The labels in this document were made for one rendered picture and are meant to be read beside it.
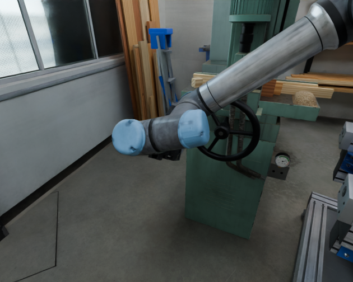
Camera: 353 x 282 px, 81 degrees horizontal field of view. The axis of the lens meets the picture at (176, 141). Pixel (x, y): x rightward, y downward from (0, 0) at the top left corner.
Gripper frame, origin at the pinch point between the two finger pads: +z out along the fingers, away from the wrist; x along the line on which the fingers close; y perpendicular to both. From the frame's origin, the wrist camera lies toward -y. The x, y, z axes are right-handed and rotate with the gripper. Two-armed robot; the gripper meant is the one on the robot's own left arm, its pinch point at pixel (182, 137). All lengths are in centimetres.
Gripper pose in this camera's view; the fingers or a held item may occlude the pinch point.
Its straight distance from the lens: 74.3
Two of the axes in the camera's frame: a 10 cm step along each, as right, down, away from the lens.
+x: 9.1, 2.1, -3.5
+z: 3.5, 0.5, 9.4
